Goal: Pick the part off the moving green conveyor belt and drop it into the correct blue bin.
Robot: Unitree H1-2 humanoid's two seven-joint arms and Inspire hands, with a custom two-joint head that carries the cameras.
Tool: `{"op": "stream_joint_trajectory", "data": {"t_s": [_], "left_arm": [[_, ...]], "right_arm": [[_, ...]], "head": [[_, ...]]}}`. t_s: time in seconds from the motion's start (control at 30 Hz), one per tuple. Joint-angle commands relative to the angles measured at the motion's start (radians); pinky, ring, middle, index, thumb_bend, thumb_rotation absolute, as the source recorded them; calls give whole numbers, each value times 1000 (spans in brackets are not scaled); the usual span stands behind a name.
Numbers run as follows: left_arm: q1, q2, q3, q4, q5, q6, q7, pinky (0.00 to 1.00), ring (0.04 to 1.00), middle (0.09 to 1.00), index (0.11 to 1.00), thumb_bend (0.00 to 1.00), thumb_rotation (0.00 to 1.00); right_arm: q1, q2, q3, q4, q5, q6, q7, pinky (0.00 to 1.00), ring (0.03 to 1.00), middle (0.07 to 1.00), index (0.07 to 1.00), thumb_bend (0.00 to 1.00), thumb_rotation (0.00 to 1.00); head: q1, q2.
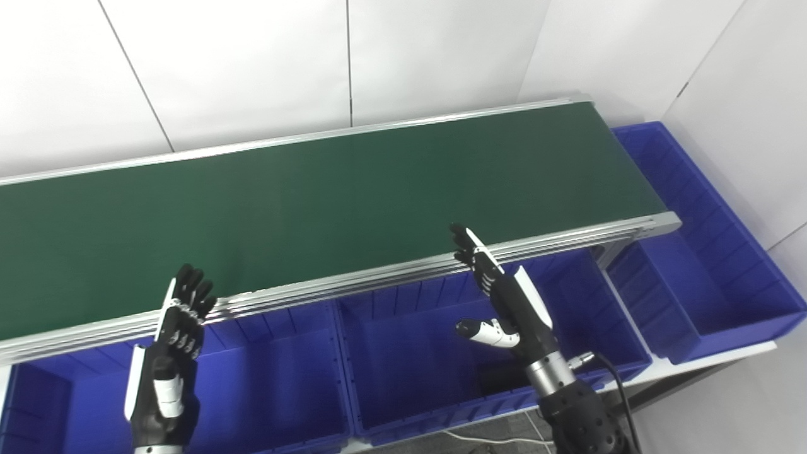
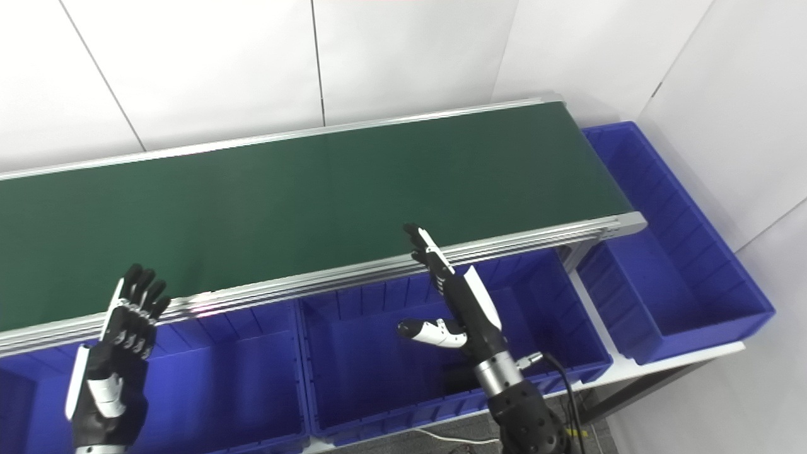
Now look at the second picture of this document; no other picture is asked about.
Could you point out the aluminium conveyor leg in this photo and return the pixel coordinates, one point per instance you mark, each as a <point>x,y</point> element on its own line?
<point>577,255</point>

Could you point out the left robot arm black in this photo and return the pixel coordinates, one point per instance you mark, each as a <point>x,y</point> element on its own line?
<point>98,450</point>

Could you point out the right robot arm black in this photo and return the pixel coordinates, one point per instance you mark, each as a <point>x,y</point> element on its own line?
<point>523,416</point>

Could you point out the blue plastic bin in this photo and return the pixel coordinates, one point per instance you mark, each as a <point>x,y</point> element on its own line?
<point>687,277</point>
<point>372,378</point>
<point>220,378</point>

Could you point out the black table leg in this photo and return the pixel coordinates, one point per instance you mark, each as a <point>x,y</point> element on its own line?
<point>643,388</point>

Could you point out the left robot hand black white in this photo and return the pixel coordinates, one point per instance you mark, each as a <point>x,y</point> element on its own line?
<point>107,378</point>

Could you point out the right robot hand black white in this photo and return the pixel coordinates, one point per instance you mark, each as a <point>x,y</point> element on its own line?
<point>473,309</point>

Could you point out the green conveyor belt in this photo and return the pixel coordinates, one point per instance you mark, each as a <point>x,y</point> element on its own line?
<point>315,202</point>
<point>315,280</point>

